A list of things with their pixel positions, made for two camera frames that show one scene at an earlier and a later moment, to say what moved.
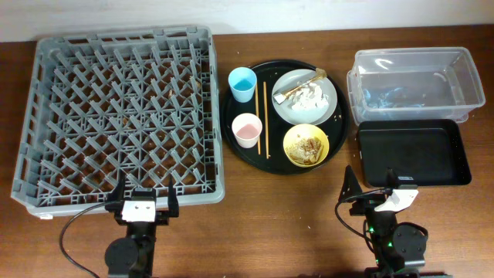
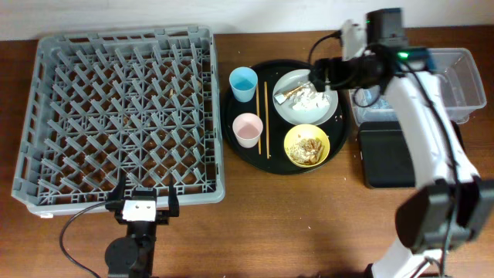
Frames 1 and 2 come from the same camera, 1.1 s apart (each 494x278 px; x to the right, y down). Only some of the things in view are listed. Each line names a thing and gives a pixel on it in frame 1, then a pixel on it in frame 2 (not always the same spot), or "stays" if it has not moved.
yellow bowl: x=306 y=145 stays
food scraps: x=306 y=150 stays
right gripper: x=367 y=204 -> x=340 y=79
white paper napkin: x=310 y=97 stays
